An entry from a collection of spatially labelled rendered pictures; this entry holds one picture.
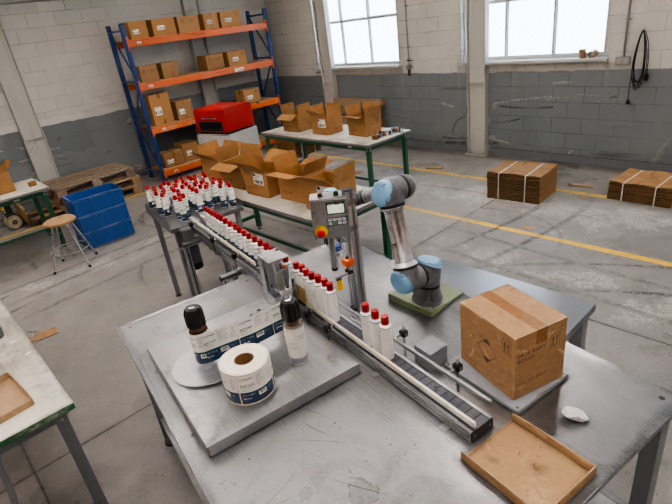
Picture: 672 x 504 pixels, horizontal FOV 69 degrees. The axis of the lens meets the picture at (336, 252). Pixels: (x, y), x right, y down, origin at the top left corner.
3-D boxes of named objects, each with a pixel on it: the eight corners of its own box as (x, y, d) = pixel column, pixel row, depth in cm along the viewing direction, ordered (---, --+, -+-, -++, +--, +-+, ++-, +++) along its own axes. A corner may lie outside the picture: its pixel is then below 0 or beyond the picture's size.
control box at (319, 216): (315, 232, 230) (309, 193, 222) (351, 228, 229) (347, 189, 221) (314, 241, 221) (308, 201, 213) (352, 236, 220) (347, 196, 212)
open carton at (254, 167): (237, 196, 463) (228, 157, 447) (273, 181, 491) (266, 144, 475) (262, 202, 438) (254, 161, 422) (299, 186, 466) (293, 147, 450)
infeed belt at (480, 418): (258, 277, 293) (257, 271, 292) (270, 272, 297) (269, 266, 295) (474, 439, 166) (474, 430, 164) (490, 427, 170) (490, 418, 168)
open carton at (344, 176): (295, 212, 403) (288, 168, 387) (335, 193, 436) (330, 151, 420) (330, 220, 378) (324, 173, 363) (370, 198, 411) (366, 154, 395)
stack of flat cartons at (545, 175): (485, 197, 595) (485, 171, 581) (505, 183, 629) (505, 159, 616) (539, 204, 554) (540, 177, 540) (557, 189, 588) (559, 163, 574)
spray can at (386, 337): (379, 357, 205) (375, 315, 196) (389, 351, 208) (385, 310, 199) (387, 362, 201) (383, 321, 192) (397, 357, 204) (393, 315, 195)
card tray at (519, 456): (460, 459, 160) (460, 450, 159) (512, 420, 172) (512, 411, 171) (542, 526, 137) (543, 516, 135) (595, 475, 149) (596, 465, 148)
